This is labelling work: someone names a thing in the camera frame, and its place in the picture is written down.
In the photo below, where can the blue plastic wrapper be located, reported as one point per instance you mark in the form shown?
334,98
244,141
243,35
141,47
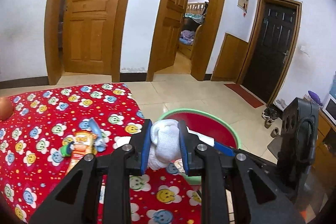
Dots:
99,142

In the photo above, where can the closed wooden door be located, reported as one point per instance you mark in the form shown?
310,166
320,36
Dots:
88,36

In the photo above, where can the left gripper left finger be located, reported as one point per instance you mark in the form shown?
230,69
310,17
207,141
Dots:
76,198

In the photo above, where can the white blue medicine box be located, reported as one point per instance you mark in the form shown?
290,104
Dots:
205,139

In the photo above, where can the black entrance door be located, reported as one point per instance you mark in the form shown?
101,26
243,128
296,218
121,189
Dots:
271,49

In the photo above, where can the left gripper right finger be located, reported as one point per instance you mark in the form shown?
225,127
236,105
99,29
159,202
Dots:
241,188

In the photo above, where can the red green trash bin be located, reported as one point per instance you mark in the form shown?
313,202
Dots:
206,124

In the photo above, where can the orange snack packet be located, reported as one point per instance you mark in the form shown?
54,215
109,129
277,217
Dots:
83,144

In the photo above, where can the wooden wall cabinet panel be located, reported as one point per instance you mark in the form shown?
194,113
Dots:
230,59

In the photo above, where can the red door mat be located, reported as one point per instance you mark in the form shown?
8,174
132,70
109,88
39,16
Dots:
245,95

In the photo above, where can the open wooden door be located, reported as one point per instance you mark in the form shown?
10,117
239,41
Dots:
170,33

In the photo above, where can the shoes by door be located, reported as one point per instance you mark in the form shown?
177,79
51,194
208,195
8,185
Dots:
270,115

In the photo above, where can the red smiley flower tablecloth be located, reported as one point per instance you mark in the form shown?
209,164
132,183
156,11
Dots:
38,139

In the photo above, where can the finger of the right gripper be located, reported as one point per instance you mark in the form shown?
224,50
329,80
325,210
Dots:
228,151

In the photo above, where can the bunk bed with bedding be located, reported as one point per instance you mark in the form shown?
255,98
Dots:
193,19

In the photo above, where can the red apple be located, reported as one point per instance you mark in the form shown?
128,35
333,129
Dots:
6,108

